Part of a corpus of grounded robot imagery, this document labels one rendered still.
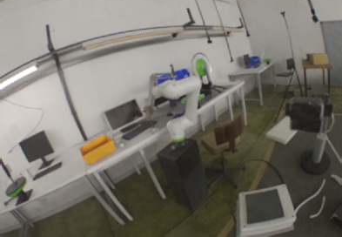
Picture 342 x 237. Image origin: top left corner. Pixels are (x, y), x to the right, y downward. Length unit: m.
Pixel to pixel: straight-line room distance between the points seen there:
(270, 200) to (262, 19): 5.84
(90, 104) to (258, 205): 2.15
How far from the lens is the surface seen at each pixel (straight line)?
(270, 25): 5.95
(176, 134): 1.26
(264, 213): 0.50
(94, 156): 1.44
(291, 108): 0.59
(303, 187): 0.68
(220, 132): 1.34
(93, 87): 2.22
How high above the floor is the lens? 1.50
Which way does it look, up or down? 16 degrees down
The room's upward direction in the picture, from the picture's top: 17 degrees counter-clockwise
